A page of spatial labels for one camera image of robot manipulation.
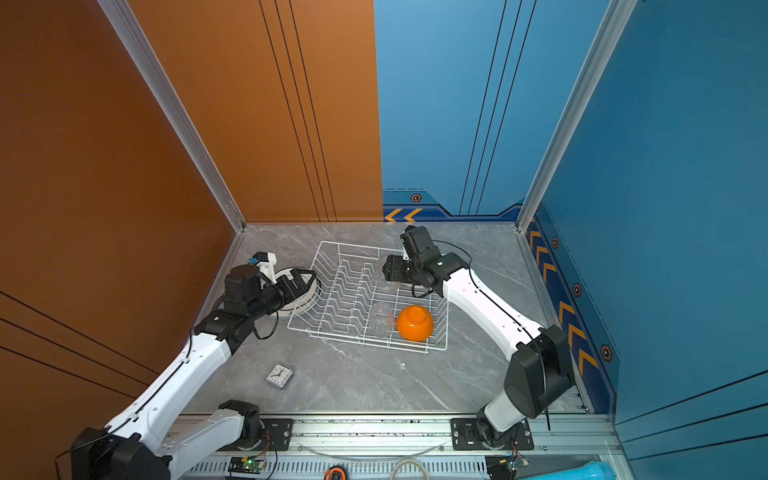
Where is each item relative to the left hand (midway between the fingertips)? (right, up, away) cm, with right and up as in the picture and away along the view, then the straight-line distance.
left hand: (308, 276), depth 79 cm
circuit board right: (+49, -44, -9) cm, 66 cm away
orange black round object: (+8, -43, -12) cm, 46 cm away
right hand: (+22, +2, +3) cm, 22 cm away
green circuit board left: (-13, -44, -8) cm, 47 cm away
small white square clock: (-9, -27, +2) cm, 29 cm away
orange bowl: (+29, -14, +7) cm, 33 cm away
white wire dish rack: (+7, -9, +19) cm, 22 cm away
